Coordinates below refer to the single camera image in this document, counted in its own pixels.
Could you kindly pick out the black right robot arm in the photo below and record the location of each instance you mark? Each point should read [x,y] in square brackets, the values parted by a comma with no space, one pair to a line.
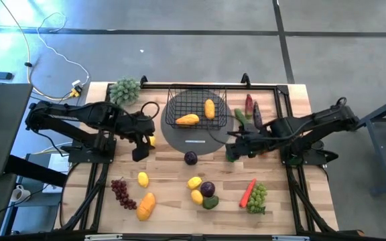
[327,117]

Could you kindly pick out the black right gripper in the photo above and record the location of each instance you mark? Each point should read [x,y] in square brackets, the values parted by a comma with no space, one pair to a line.
[258,144]

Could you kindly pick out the green cucumber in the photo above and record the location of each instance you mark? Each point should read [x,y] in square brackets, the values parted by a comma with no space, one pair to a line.
[240,116]

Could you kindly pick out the large orange mango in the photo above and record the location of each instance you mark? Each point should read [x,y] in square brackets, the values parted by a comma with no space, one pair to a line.
[146,207]

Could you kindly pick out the dark purple long eggplant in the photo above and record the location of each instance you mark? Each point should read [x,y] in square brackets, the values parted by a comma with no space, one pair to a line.
[257,115]

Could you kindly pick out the green grape bunch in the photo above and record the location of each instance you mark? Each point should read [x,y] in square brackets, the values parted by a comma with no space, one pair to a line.
[257,199]

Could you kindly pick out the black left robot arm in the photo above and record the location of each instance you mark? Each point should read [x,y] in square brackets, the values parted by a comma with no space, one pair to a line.
[89,115]

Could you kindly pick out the green plant in white pot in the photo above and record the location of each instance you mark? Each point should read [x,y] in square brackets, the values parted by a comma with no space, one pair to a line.
[124,91]

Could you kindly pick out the orange carrot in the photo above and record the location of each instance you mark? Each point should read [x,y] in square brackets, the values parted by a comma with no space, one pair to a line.
[246,195]

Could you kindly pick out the grey metal cart frame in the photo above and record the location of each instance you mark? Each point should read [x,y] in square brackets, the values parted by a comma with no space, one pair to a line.
[384,108]

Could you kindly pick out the black aluminium table frame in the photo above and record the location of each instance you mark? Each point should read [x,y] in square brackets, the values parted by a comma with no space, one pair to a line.
[263,86]

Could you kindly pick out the white yellow power plug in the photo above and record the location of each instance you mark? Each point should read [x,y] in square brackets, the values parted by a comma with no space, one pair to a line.
[76,89]

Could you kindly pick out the bright green lime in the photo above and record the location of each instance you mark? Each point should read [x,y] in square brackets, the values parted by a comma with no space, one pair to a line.
[231,159]

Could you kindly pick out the dark purple plum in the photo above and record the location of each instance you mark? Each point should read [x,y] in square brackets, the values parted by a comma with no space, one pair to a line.
[190,158]

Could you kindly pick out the white mug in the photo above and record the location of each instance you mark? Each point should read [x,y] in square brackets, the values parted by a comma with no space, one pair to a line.
[19,194]

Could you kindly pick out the dark green avocado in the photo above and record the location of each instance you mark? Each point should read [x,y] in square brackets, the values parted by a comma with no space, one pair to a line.
[210,202]

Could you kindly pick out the red grape bunch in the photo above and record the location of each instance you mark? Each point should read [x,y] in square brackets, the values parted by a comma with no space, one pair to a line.
[121,189]

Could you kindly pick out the yellow lemon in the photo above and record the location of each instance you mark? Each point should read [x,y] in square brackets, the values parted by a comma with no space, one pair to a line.
[143,179]
[152,141]
[197,197]
[194,183]

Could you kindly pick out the purple plum bottom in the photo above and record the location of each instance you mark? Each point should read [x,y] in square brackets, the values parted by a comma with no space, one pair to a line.
[207,189]

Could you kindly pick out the black side desk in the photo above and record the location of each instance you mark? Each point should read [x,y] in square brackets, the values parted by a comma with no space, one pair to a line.
[2,127]

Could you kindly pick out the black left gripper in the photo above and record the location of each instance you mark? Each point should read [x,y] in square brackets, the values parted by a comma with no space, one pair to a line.
[139,129]

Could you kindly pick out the red long pepper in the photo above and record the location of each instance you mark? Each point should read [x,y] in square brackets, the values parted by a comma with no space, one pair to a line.
[248,106]

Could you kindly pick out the black frame clamp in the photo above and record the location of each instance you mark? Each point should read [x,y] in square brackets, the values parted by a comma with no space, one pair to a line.
[143,80]
[245,79]

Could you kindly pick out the white paper sheet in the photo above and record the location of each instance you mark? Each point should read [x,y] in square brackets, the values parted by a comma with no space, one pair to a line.
[59,165]

